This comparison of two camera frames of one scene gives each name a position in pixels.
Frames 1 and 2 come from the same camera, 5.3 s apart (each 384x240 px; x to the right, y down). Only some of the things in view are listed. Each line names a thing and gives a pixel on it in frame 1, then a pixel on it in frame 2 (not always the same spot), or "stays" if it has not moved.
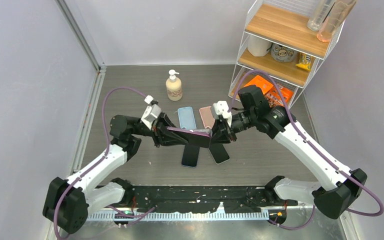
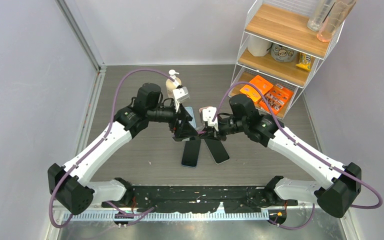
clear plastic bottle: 319,11 stays
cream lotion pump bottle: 174,87 stays
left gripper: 161,136 -> 184,129
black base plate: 236,198 stays
